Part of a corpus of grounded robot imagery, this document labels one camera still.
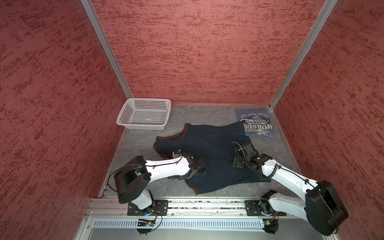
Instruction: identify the dark navy maroon-trimmed tank top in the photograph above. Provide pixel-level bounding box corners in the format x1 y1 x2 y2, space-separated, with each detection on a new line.
153 122 262 195

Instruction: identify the grey-blue tank top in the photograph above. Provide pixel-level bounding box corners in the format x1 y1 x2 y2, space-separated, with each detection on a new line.
236 109 275 138

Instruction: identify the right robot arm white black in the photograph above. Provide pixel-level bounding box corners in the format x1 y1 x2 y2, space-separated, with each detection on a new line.
233 142 349 236

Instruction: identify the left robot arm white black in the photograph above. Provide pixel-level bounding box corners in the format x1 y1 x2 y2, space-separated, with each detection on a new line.
113 153 206 213

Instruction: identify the right small circuit board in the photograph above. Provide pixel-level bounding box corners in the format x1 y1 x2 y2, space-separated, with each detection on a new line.
263 220 272 228

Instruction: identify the small circuit board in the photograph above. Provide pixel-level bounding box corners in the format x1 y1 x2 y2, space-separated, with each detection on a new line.
137 219 156 228
263 220 272 228

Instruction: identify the left small circuit board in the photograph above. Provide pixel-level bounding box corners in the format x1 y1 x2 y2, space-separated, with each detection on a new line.
137 219 156 228

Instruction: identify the white plastic laundry basket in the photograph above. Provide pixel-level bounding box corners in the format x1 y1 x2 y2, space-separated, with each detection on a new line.
116 98 172 131

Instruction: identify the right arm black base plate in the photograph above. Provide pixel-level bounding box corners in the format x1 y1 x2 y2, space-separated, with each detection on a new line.
245 200 274 217

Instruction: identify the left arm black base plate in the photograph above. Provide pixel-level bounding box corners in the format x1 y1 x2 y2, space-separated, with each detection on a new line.
127 200 169 217

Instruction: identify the white perforated cable duct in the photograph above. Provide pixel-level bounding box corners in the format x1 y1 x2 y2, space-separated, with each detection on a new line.
93 219 264 231

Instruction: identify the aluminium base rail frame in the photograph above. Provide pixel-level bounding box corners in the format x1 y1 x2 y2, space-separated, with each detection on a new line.
75 198 340 240

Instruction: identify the aluminium corner post right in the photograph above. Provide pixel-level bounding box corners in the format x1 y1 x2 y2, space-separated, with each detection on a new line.
269 0 338 111

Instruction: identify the aluminium corner post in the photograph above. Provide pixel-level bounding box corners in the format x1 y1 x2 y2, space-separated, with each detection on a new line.
269 0 338 111
81 0 133 99

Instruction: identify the aluminium corner post left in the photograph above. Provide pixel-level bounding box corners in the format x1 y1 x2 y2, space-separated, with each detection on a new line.
81 0 133 99

